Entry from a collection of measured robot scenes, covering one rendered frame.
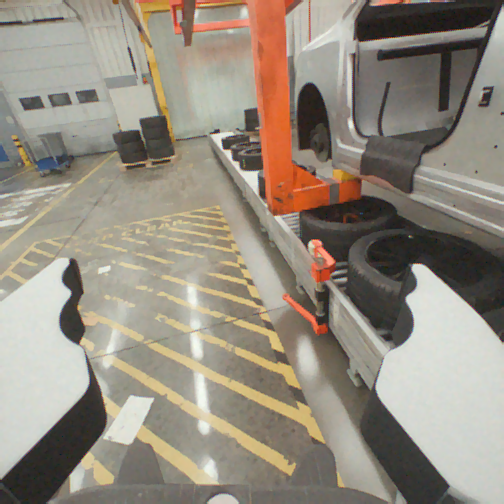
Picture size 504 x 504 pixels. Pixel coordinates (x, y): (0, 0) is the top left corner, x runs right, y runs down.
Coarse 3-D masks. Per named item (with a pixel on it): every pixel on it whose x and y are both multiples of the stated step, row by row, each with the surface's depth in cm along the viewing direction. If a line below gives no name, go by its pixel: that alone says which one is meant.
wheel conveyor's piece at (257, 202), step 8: (320, 176) 319; (248, 184) 318; (248, 192) 329; (256, 192) 331; (248, 200) 342; (256, 200) 289; (264, 200) 303; (256, 208) 299; (264, 208) 261; (264, 216) 265; (264, 224) 274
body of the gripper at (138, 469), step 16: (128, 448) 5; (144, 448) 5; (304, 448) 5; (320, 448) 5; (128, 464) 4; (144, 464) 4; (304, 464) 5; (320, 464) 5; (128, 480) 4; (144, 480) 4; (160, 480) 4; (304, 480) 4; (320, 480) 4; (336, 480) 4; (64, 496) 4; (80, 496) 4; (96, 496) 4; (112, 496) 4; (128, 496) 4; (144, 496) 4; (160, 496) 4; (176, 496) 4; (192, 496) 4; (208, 496) 4; (224, 496) 4; (240, 496) 4; (256, 496) 4; (272, 496) 4; (288, 496) 4; (304, 496) 4; (320, 496) 4; (336, 496) 4; (352, 496) 4; (368, 496) 4
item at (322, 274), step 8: (312, 240) 162; (312, 248) 158; (320, 248) 154; (320, 256) 150; (328, 256) 146; (312, 264) 139; (328, 264) 139; (312, 272) 141; (320, 272) 136; (328, 272) 136; (320, 280) 138; (288, 296) 185; (296, 304) 177; (304, 312) 169; (312, 320) 162; (320, 328) 155
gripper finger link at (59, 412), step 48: (48, 288) 9; (0, 336) 7; (48, 336) 7; (0, 384) 6; (48, 384) 6; (96, 384) 7; (0, 432) 5; (48, 432) 5; (96, 432) 6; (0, 480) 4; (48, 480) 5
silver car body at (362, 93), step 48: (480, 0) 187; (336, 48) 168; (384, 48) 166; (432, 48) 152; (480, 48) 92; (336, 96) 177; (384, 96) 169; (432, 96) 185; (480, 96) 91; (336, 144) 191; (432, 144) 119; (480, 144) 97; (432, 192) 120; (480, 192) 99
